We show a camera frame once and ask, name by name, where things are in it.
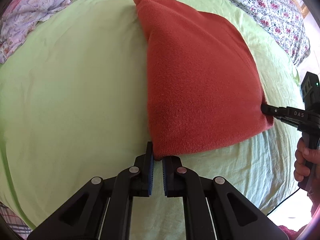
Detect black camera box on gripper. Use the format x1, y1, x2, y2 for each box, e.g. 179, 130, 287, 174
300, 72, 320, 114

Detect white floral duvet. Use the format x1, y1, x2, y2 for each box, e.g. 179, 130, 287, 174
229, 0, 310, 67

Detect person's right hand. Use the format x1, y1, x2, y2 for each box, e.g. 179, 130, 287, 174
294, 138, 320, 182

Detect pastel floral pillowcase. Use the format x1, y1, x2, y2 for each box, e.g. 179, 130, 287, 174
1, 0, 75, 64

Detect orange knit sweater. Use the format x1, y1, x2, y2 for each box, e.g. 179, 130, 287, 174
133, 0, 273, 160

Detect light green bed sheet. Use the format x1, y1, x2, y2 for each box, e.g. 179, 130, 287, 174
1, 0, 303, 239

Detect black cable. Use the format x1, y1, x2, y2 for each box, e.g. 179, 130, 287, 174
266, 186, 303, 217

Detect plaid mattress cover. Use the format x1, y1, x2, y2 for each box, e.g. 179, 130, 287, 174
0, 203, 31, 239

